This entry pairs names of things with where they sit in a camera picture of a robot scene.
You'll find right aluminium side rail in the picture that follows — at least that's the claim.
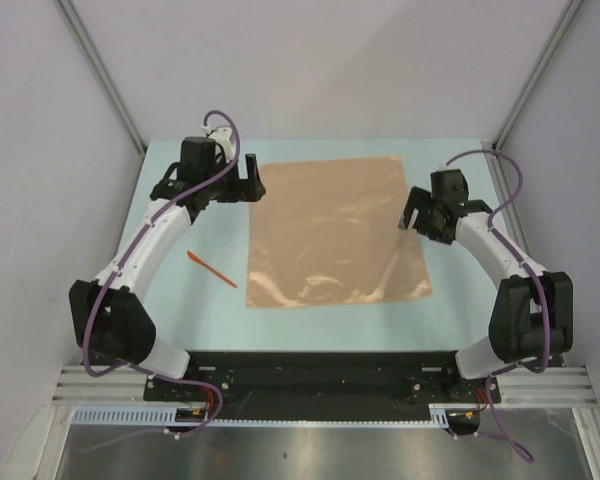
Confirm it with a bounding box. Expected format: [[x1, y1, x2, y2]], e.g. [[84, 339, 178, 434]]
[[485, 148, 548, 277]]

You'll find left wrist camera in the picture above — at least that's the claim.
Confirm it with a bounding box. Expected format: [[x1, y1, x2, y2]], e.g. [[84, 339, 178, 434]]
[[201, 125, 239, 161]]

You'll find aluminium frame post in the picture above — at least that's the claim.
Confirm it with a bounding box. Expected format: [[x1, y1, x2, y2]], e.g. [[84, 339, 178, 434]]
[[52, 0, 148, 158], [491, 0, 588, 151]]

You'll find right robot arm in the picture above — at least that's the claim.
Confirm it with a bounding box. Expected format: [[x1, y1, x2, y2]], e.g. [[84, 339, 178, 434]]
[[399, 169, 574, 401]]

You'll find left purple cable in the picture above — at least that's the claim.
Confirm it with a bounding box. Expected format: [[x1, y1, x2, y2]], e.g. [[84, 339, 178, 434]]
[[79, 110, 243, 379]]

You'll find left aluminium frame post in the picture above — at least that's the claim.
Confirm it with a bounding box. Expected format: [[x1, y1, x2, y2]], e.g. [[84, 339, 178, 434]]
[[52, 0, 148, 158]]

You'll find orange plastic knife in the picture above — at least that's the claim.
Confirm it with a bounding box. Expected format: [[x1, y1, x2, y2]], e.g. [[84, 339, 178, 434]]
[[187, 250, 238, 289]]

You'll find grey slotted cable duct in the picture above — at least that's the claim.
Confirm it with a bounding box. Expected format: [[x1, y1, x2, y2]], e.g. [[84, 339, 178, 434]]
[[72, 402, 481, 429]]

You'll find orange cloth napkin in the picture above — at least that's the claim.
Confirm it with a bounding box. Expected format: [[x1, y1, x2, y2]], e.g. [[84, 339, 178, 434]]
[[246, 157, 433, 308]]

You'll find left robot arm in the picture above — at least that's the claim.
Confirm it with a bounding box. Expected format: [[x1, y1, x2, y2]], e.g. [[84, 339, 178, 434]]
[[69, 126, 266, 400]]

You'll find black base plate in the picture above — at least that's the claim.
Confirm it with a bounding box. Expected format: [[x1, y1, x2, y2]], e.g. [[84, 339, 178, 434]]
[[144, 351, 501, 423]]

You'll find right aluminium frame post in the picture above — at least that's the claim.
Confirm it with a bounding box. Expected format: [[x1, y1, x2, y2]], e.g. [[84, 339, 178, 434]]
[[491, 0, 588, 151]]

